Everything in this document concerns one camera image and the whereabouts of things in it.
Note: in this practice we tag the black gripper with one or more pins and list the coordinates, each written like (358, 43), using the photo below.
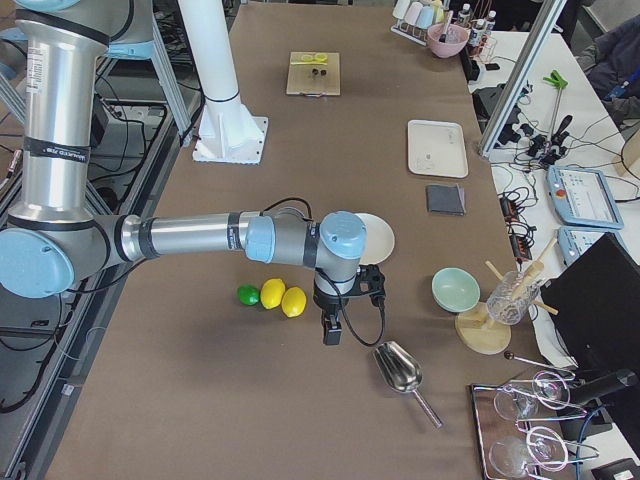
(327, 301)

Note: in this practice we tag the cream rabbit tray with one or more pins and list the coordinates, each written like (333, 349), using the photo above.
(436, 148)

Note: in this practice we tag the wine glass rack tray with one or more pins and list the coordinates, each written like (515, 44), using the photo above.
(517, 427)

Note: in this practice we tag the yellow lemon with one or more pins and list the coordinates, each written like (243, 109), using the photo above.
(272, 292)
(294, 302)

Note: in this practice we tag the metal scoop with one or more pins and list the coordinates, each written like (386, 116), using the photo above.
(403, 374)

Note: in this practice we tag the green lime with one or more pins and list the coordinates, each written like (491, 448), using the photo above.
(248, 295)

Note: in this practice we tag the white round plate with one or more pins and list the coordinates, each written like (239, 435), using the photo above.
(380, 241)

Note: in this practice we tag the mint green bowl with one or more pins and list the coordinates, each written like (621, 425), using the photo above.
(455, 290)

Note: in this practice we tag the wooden cup rack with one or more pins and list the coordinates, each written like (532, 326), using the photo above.
(486, 336)

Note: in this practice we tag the grey folded cloth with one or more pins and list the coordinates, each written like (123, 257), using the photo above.
(447, 199)

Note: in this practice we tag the long bar spoon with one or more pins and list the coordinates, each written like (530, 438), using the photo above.
(509, 355)

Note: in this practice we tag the blue teach pendant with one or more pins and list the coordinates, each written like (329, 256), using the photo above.
(582, 197)
(574, 241)

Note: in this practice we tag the black monitor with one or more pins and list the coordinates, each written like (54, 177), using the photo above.
(597, 298)

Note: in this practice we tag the yellow plastic knife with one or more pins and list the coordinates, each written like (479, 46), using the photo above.
(291, 63)

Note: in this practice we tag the pink bowl with ice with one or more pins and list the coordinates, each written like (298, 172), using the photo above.
(456, 39)

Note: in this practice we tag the pastel cups rack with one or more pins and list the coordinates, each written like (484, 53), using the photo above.
(413, 18)

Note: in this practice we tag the small bottles in rack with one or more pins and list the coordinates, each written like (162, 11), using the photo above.
(478, 18)

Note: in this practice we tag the green grabber tool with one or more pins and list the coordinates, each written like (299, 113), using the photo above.
(559, 83)

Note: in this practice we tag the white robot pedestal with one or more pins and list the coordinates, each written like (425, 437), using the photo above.
(228, 132)

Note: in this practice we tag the aluminium frame post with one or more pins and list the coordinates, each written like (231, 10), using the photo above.
(542, 27)

